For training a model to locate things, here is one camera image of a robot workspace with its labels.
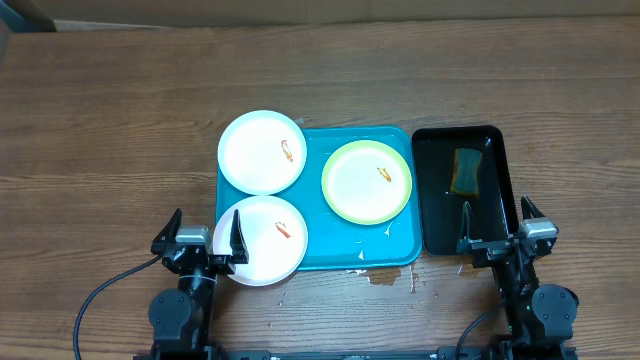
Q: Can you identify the black rectangular tray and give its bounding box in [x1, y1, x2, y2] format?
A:
[411, 125, 518, 256]

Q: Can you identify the green yellow scrub sponge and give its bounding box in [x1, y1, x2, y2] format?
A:
[449, 148, 483, 197]

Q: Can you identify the teal plastic tray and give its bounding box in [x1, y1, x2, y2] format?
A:
[215, 124, 424, 272]

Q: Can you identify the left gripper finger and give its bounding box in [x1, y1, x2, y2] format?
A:
[151, 208, 182, 255]
[230, 209, 249, 264]

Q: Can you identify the white plate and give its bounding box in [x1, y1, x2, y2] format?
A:
[212, 196, 308, 286]
[217, 110, 307, 195]

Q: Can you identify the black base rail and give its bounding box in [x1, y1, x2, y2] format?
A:
[132, 346, 579, 360]

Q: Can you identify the lime green rimmed plate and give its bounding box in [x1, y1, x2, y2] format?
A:
[321, 140, 413, 225]

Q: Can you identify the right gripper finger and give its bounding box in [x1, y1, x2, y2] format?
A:
[520, 195, 544, 220]
[460, 201, 474, 241]

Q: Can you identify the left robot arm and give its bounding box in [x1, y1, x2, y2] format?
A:
[148, 210, 249, 360]

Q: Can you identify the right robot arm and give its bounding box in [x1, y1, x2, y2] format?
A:
[454, 196, 579, 359]

